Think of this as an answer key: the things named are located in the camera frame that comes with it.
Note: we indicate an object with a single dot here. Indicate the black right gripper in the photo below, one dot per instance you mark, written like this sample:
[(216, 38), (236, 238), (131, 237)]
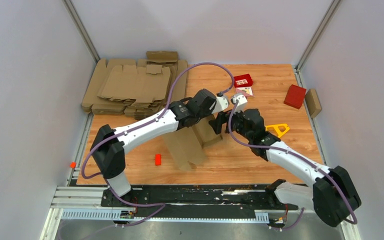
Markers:
[(222, 118)]

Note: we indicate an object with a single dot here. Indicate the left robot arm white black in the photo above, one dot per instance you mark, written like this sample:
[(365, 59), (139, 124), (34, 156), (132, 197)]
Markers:
[(183, 125)]

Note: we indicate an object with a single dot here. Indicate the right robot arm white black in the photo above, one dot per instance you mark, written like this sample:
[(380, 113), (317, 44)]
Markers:
[(329, 192)]

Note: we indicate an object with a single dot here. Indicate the red box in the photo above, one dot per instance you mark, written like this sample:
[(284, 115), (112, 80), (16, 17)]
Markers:
[(295, 96)]

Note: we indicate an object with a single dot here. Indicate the small brown cardboard box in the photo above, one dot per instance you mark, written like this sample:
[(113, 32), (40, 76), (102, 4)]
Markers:
[(312, 103)]

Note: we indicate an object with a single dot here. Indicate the clear case with shapes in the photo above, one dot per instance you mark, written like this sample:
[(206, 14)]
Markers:
[(246, 91)]

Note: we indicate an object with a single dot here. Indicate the red plastic basket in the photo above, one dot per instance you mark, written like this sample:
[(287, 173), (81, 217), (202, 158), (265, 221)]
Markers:
[(244, 80)]

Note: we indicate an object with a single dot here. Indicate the small red block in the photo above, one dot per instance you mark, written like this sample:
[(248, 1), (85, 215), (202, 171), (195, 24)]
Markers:
[(158, 160)]

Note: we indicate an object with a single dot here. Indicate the stack of flat cardboard blanks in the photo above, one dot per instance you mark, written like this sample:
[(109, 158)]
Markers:
[(137, 88)]

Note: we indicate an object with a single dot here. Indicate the small orange clip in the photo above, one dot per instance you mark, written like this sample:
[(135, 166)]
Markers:
[(73, 165)]

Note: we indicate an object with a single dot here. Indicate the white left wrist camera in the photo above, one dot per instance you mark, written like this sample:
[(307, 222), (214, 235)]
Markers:
[(221, 103)]

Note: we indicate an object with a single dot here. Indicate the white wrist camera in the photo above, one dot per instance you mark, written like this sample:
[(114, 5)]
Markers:
[(239, 101), (221, 103)]

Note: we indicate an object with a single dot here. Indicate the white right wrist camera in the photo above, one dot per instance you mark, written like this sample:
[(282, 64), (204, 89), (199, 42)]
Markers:
[(239, 101)]

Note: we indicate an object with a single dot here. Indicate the yellow triangular plastic frame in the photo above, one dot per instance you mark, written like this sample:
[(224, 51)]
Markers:
[(279, 130)]

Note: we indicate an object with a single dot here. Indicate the aluminium frame rail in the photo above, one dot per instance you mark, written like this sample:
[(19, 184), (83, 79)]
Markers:
[(99, 203)]

